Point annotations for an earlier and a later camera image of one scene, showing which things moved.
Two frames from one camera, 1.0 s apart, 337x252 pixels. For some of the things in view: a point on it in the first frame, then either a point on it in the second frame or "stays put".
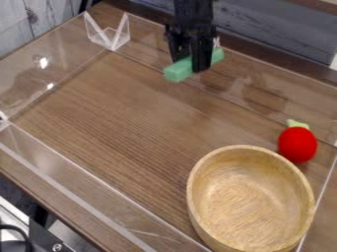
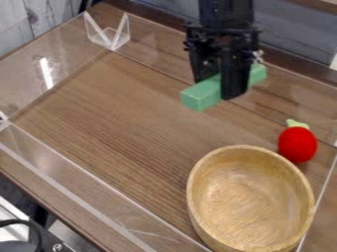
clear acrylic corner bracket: (108, 37) stays put
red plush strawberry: (297, 144) stays put
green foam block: (178, 71) → (206, 92)
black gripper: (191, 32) → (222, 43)
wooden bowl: (250, 200) stays put
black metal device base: (41, 241) stays put
